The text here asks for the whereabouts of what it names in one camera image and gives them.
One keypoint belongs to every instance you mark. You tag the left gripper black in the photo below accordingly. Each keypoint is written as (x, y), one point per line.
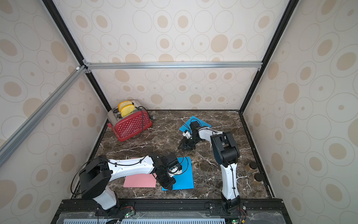
(168, 185)

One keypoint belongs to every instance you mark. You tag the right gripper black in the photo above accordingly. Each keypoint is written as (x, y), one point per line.
(186, 142)

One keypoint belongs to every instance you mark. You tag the blue paper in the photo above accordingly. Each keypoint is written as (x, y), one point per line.
(185, 179)
(205, 123)

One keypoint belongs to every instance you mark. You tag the pink paper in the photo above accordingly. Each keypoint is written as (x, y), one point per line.
(140, 181)

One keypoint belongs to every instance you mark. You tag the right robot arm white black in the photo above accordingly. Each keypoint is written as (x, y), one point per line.
(226, 154)

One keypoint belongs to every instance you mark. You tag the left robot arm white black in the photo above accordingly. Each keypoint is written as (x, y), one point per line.
(95, 175)

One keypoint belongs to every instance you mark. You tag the red toaster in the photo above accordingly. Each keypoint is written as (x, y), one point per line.
(131, 125)

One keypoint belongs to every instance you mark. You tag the yellow toast slice front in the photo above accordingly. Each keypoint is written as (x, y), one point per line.
(127, 110)

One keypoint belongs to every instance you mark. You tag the yellow toast slice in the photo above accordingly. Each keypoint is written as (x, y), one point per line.
(127, 110)
(123, 104)

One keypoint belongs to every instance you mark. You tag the yellow toast slice back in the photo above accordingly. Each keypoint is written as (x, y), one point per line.
(123, 104)

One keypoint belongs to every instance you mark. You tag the brown jar back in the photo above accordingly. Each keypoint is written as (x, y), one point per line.
(251, 168)

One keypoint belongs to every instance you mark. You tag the brown jar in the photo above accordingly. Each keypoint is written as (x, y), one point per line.
(256, 179)
(251, 168)

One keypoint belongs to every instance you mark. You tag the brown jar front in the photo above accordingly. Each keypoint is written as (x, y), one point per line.
(256, 179)

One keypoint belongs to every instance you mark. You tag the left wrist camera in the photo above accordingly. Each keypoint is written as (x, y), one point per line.
(177, 170)

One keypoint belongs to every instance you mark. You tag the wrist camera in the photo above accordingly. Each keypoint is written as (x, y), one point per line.
(177, 170)
(192, 130)

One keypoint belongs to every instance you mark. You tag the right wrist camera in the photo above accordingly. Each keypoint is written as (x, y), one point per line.
(192, 130)

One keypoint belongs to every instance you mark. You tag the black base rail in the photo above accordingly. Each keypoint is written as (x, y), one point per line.
(172, 211)

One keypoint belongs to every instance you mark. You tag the horizontal aluminium rail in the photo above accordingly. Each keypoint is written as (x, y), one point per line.
(172, 65)

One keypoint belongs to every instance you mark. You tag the left aluminium rail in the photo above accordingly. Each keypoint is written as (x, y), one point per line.
(18, 137)

